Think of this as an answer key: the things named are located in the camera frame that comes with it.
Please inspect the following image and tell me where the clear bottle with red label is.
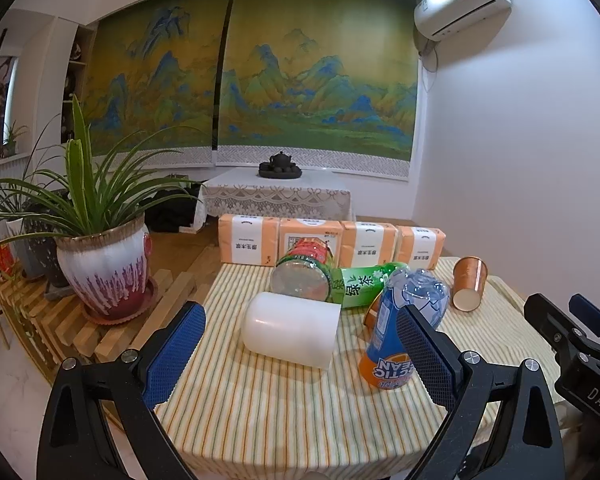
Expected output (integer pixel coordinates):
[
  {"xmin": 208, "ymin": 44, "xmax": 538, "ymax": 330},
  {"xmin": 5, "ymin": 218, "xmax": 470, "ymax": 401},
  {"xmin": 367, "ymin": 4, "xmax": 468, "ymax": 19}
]
[{"xmin": 271, "ymin": 237, "xmax": 339, "ymax": 304}]

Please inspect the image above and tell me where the orange and white tissue pack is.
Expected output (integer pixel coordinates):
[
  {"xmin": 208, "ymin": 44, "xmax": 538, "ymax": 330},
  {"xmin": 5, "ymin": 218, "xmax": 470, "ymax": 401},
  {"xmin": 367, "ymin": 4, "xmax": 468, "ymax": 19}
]
[
  {"xmin": 218, "ymin": 214, "xmax": 282, "ymax": 266},
  {"xmin": 396, "ymin": 225, "xmax": 445, "ymax": 270},
  {"xmin": 278, "ymin": 218, "xmax": 344, "ymax": 263},
  {"xmin": 339, "ymin": 221, "xmax": 399, "ymax": 268}
]

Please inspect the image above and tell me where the plant in dark pot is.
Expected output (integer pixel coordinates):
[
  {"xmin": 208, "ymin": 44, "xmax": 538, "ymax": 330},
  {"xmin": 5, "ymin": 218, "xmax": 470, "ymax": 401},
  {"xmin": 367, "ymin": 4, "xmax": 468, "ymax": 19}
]
[{"xmin": 10, "ymin": 187, "xmax": 70, "ymax": 289}]

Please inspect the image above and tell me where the black tea set on tray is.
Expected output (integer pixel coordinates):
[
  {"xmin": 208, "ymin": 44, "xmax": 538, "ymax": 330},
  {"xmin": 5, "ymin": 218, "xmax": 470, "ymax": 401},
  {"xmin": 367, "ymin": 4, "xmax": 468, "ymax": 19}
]
[{"xmin": 258, "ymin": 151, "xmax": 303, "ymax": 179}]

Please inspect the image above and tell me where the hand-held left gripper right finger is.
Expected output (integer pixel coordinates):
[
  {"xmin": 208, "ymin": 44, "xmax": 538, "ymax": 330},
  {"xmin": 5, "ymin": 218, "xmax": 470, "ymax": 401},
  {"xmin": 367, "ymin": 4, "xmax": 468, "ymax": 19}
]
[{"xmin": 396, "ymin": 304, "xmax": 563, "ymax": 480}]

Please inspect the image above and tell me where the red plant saucer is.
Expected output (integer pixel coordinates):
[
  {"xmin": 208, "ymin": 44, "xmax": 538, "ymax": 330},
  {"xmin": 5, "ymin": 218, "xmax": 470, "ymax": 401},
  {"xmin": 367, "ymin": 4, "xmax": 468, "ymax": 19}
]
[{"xmin": 82, "ymin": 276, "xmax": 160, "ymax": 328}]

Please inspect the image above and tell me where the white lace tablecloth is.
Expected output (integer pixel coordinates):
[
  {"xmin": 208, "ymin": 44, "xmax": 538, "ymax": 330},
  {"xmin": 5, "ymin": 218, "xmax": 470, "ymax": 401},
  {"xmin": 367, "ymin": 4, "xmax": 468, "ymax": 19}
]
[{"xmin": 194, "ymin": 167, "xmax": 356, "ymax": 228}]

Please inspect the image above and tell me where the landscape painting roller blind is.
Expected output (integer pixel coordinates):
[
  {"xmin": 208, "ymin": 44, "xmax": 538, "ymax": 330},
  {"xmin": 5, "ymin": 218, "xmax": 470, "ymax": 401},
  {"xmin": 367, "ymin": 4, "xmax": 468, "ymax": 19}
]
[
  {"xmin": 214, "ymin": 0, "xmax": 421, "ymax": 180},
  {"xmin": 75, "ymin": 0, "xmax": 235, "ymax": 167}
]

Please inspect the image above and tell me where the blue and orange drink bottle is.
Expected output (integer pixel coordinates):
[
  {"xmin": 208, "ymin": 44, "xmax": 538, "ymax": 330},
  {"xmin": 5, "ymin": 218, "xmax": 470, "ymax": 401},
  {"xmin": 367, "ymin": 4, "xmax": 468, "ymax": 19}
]
[{"xmin": 358, "ymin": 267, "xmax": 451, "ymax": 392}]

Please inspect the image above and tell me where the wooden slatted bench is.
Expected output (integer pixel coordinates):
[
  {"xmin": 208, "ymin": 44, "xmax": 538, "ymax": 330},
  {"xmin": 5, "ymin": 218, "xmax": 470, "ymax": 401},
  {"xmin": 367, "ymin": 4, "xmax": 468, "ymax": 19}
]
[{"xmin": 0, "ymin": 230, "xmax": 217, "ymax": 377}]

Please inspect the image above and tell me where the white air conditioner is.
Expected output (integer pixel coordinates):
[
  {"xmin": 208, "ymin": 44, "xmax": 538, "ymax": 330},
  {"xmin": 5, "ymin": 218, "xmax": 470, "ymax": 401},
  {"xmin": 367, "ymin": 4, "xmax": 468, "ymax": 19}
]
[{"xmin": 413, "ymin": 0, "xmax": 513, "ymax": 42}]

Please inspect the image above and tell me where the green tea bottle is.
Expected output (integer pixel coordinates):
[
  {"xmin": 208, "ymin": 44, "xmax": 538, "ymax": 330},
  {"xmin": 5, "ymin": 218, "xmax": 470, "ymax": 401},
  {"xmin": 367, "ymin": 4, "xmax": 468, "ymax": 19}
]
[{"xmin": 329, "ymin": 261, "xmax": 411, "ymax": 310}]

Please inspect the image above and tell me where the striped yellow tablecloth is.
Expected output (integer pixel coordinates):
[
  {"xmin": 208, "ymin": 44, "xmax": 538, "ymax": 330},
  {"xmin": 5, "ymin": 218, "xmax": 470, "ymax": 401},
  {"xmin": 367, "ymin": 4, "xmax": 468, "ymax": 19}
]
[{"xmin": 152, "ymin": 255, "xmax": 567, "ymax": 480}]

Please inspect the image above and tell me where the wall shelf unit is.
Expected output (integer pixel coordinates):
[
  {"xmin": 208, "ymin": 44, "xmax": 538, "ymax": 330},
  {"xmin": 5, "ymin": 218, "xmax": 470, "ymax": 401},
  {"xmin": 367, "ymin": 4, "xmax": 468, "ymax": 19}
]
[{"xmin": 55, "ymin": 25, "xmax": 98, "ymax": 161}]

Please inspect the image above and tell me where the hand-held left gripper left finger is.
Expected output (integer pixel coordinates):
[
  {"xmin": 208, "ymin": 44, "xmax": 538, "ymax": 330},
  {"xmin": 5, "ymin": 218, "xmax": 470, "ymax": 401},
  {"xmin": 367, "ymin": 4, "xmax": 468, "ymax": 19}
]
[{"xmin": 36, "ymin": 302, "xmax": 207, "ymax": 480}]

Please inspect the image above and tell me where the small potted plant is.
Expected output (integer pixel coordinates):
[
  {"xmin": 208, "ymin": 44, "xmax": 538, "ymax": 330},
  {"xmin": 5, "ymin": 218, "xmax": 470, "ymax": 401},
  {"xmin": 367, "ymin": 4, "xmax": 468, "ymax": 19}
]
[{"xmin": 1, "ymin": 119, "xmax": 30, "ymax": 159}]

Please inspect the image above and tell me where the black bag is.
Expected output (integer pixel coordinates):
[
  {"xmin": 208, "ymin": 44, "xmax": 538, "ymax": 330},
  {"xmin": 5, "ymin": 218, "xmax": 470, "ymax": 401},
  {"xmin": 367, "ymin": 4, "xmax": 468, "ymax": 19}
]
[{"xmin": 144, "ymin": 180, "xmax": 203, "ymax": 234}]

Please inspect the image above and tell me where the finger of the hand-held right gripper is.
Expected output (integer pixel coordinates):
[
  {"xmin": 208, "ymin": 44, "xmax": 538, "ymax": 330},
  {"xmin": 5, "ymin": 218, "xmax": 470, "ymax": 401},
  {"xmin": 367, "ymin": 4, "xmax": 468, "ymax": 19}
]
[
  {"xmin": 524, "ymin": 294, "xmax": 589, "ymax": 361},
  {"xmin": 569, "ymin": 294, "xmax": 600, "ymax": 349}
]

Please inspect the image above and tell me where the white frosted plastic cup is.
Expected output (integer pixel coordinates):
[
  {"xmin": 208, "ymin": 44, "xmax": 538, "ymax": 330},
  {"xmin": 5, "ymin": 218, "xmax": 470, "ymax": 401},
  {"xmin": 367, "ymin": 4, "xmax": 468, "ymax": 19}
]
[{"xmin": 243, "ymin": 291, "xmax": 342, "ymax": 371}]

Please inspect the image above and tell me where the plant in white purple pot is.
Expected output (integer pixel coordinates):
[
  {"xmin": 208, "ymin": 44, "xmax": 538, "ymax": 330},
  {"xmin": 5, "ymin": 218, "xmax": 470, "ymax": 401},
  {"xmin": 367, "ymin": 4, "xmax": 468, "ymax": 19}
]
[{"xmin": 0, "ymin": 95, "xmax": 207, "ymax": 322}]

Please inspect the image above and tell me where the copper metal cup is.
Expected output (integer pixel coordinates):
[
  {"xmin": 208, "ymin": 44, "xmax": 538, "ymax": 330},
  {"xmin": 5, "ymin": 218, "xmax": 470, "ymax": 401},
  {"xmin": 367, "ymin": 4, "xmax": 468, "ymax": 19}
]
[{"xmin": 452, "ymin": 257, "xmax": 491, "ymax": 312}]

